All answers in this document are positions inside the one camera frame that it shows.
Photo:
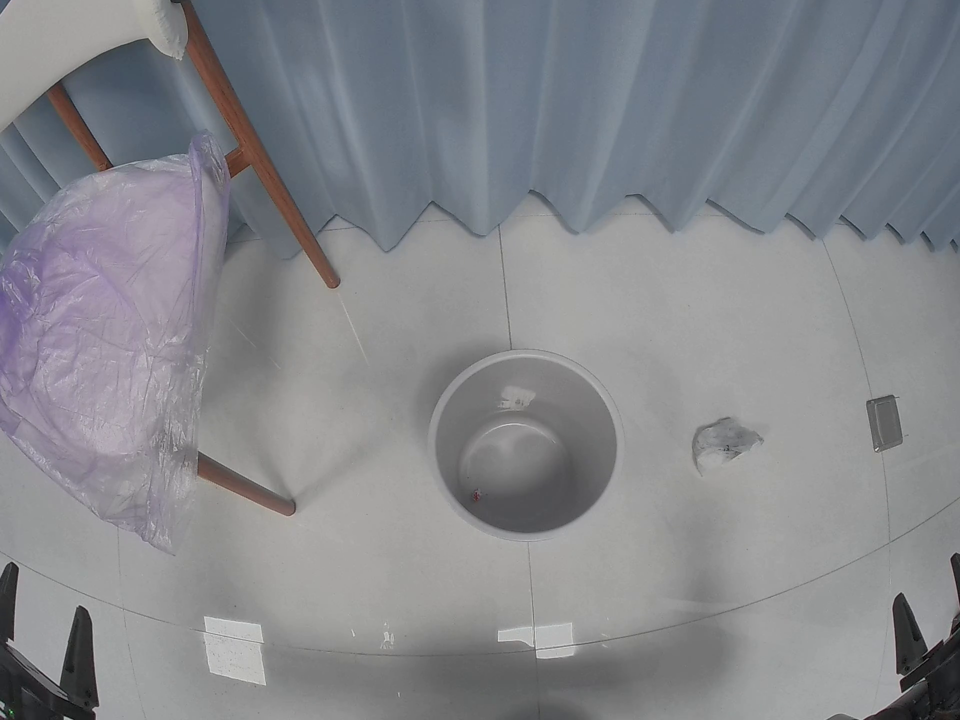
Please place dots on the purple plastic bag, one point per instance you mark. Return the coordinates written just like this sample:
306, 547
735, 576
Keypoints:
97, 342

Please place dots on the white wooden-legged chair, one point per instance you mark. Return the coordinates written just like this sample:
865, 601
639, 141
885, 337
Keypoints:
67, 19

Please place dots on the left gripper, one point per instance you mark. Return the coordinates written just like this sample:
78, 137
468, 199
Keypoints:
34, 691

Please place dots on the white trash bin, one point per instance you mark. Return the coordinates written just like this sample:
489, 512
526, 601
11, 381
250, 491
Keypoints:
526, 447

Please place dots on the pale blue curtain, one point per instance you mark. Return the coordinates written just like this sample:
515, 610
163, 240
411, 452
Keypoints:
570, 79

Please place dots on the crumpled white paper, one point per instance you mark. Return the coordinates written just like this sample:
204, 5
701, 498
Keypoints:
722, 447

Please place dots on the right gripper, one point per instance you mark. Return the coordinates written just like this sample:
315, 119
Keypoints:
934, 676

